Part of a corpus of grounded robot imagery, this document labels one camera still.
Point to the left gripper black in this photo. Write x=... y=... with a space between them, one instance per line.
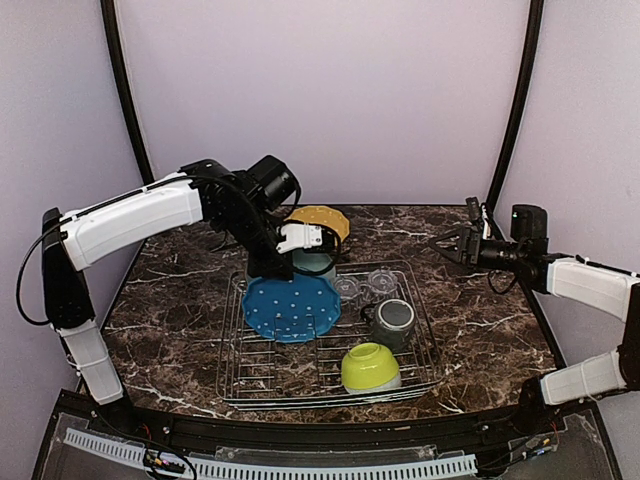
x=270 y=267

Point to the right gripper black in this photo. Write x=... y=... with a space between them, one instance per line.
x=467 y=247

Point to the light green flower plate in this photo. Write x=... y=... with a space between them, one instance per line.
x=308 y=261

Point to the blue dotted plate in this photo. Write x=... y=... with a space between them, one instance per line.
x=291 y=311

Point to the yellow dotted plate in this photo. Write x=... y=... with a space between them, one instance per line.
x=323 y=215

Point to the grey mug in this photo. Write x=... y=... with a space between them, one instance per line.
x=391 y=322

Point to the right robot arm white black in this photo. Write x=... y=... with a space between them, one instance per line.
x=604 y=288

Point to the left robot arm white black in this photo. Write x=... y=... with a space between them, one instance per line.
x=238 y=202

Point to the clear glass right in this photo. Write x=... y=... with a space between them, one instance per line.
x=382 y=281

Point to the clear glass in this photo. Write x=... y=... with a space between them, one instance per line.
x=382 y=281
x=349 y=290

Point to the clear glass left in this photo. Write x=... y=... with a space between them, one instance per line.
x=349 y=290

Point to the lime green bowl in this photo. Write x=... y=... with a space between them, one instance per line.
x=370 y=367

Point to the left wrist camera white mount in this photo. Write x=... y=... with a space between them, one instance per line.
x=310 y=238

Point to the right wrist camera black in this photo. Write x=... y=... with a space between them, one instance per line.
x=479 y=217

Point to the wire dish rack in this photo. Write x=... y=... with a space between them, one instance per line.
x=256 y=373

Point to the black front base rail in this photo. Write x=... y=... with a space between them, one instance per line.
x=572 y=445

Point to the right black frame post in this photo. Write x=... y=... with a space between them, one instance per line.
x=521 y=90

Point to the black frame post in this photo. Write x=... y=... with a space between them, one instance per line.
x=521 y=90
x=120 y=75

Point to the left black frame post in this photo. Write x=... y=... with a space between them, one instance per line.
x=120 y=75

